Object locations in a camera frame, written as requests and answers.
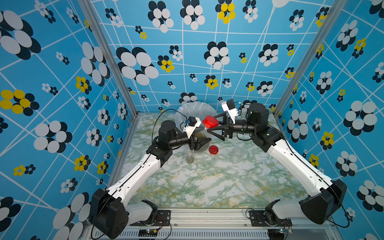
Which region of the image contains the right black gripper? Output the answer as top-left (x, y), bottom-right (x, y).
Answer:
top-left (208, 112), bottom-right (258, 143)

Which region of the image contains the small red jar lid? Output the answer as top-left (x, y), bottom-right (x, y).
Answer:
top-left (209, 146), bottom-right (219, 155)

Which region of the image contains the clear jar large red lid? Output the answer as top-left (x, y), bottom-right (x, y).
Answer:
top-left (194, 128), bottom-right (210, 153)

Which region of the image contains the clear jar of mung beans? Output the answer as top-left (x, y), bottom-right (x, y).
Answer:
top-left (230, 146), bottom-right (244, 164)

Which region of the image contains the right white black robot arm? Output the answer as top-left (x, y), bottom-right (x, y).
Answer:
top-left (203, 100), bottom-right (347, 226)

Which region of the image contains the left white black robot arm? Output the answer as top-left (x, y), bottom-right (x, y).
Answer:
top-left (89, 117), bottom-right (211, 240)

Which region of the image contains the tall clear jar white lid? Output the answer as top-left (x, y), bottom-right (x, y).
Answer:
top-left (186, 150), bottom-right (195, 164)

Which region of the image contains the left green circuit board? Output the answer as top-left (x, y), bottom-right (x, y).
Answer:
top-left (138, 229), bottom-right (158, 238)

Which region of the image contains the green circuit board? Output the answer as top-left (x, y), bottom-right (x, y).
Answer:
top-left (138, 229), bottom-right (158, 238)
top-left (268, 229), bottom-right (293, 240)

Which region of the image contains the right green circuit board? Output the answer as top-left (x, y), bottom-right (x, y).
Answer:
top-left (268, 229), bottom-right (293, 240)

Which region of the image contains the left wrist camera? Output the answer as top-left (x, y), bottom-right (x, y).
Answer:
top-left (183, 116), bottom-right (202, 139)

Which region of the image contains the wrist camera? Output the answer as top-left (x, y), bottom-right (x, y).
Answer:
top-left (222, 99), bottom-right (239, 123)
top-left (183, 116), bottom-right (202, 139)

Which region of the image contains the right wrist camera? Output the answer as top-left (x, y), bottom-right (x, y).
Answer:
top-left (222, 99), bottom-right (239, 123)

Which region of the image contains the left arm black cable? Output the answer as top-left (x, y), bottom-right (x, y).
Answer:
top-left (89, 108), bottom-right (191, 240)

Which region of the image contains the aluminium front frame rail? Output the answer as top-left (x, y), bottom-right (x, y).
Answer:
top-left (117, 208), bottom-right (342, 240)

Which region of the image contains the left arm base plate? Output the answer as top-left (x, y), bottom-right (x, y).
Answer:
top-left (130, 210), bottom-right (172, 227)

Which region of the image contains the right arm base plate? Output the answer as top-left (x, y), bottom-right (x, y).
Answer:
top-left (245, 209), bottom-right (292, 229)

